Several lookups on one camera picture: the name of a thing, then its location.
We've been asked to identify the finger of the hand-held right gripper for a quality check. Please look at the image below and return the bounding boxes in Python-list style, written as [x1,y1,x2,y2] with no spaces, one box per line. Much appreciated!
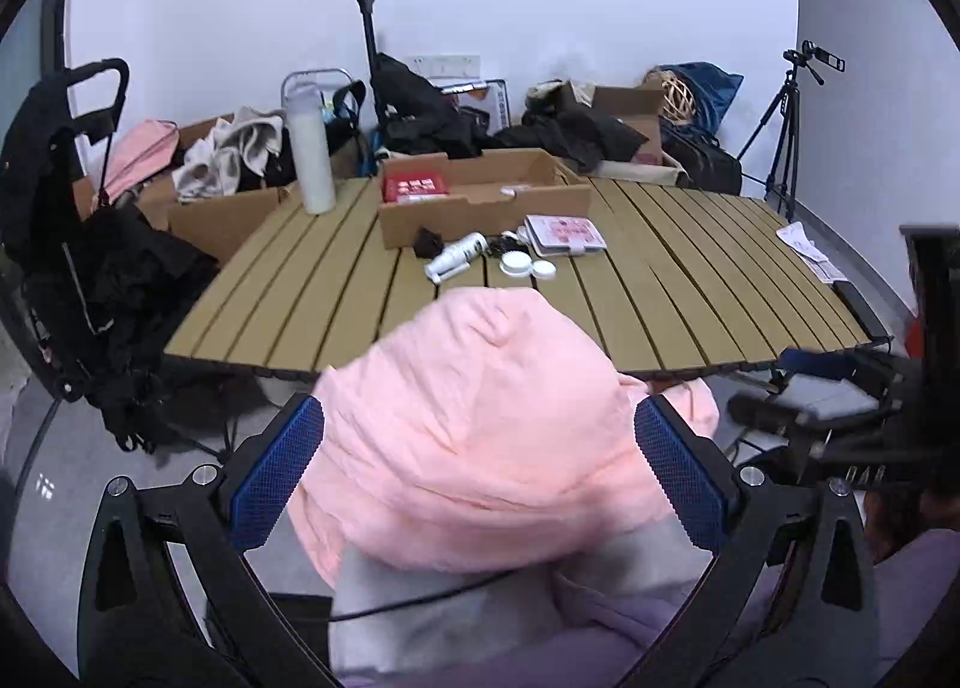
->
[727,392,891,439]
[778,349,901,390]

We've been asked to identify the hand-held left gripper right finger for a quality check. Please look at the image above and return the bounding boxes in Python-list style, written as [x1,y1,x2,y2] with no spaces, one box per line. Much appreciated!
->
[634,394,880,688]

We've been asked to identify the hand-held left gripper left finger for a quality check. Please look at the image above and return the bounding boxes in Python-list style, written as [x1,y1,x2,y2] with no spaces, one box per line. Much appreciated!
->
[77,391,346,688]

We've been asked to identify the white labelled bottle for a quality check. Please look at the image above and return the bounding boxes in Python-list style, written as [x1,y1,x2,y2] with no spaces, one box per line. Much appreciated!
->
[424,232,488,285]

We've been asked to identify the shallow cardboard box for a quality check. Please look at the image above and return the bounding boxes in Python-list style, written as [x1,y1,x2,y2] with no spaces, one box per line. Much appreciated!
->
[377,148,593,251]

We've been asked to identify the flat black device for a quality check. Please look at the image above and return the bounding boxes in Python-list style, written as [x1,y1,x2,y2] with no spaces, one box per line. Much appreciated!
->
[832,278,894,341]

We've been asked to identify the printed paper sheet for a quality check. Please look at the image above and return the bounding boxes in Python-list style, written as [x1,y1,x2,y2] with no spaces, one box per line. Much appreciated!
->
[775,222,849,285]

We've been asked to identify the person's lilac jacket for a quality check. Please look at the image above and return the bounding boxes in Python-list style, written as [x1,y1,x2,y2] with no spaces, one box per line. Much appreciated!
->
[334,529,960,688]

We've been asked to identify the pink fleece cloth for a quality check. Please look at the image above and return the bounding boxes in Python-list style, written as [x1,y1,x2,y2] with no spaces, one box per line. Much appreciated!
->
[289,286,721,588]

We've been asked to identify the black duffel bag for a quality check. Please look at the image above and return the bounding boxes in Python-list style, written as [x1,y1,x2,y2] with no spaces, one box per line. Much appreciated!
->
[659,128,744,197]

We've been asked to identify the black garment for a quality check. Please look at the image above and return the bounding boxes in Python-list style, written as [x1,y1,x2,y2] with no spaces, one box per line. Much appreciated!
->
[71,202,223,454]

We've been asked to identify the black tripod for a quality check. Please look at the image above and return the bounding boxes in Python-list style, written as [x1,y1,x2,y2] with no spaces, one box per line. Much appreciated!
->
[734,68,800,225]

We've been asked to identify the grey cloth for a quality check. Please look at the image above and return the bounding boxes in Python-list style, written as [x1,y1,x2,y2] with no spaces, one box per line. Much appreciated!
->
[330,527,721,681]

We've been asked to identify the large cardboard box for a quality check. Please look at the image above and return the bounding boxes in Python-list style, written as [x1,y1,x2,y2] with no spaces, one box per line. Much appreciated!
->
[138,113,302,266]

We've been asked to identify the pink patterned card case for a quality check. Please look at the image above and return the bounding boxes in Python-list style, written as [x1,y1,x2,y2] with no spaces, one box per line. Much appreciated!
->
[524,213,608,258]

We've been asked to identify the wicker ball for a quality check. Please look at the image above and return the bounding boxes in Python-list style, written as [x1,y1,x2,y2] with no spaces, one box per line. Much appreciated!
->
[659,73,699,123]

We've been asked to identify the red flat box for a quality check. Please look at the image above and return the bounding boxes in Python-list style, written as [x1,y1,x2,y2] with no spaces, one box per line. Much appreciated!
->
[382,172,450,204]

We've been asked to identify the tall white bottle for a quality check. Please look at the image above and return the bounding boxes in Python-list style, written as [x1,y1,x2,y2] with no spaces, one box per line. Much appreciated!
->
[282,77,338,216]

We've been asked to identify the open cardboard box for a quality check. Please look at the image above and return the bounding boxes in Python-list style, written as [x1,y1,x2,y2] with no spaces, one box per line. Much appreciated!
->
[569,80,665,168]

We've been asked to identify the white and beige clothes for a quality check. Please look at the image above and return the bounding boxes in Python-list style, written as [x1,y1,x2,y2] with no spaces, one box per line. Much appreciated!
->
[172,106,287,204]

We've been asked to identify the pink bag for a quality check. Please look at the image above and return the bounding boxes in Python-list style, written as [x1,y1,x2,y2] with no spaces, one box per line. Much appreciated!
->
[93,119,182,210]

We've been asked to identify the teal bag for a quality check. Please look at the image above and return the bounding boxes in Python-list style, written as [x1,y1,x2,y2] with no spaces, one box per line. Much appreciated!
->
[325,80,377,176]

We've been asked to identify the beige hat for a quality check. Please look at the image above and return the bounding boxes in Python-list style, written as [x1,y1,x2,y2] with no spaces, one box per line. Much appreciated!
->
[524,79,594,112]

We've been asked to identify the black folding cart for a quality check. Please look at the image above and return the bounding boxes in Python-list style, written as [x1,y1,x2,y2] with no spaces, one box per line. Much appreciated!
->
[0,58,133,404]

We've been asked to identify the printed product box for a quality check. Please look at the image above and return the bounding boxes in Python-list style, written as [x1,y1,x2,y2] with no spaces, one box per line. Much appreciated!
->
[440,77,512,134]

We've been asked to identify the black cable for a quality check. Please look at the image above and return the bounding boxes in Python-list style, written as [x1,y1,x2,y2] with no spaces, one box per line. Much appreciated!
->
[330,572,526,621]

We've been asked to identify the metal trolley frame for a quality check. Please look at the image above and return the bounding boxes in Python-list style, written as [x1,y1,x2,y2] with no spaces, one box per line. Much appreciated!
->
[280,67,354,105]

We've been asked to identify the white wall outlet strip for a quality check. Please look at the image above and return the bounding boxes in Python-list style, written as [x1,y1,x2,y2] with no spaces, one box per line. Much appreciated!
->
[408,53,482,76]

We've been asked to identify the black trolley handle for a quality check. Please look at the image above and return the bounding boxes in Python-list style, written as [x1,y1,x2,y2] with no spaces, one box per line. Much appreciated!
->
[349,0,379,128]

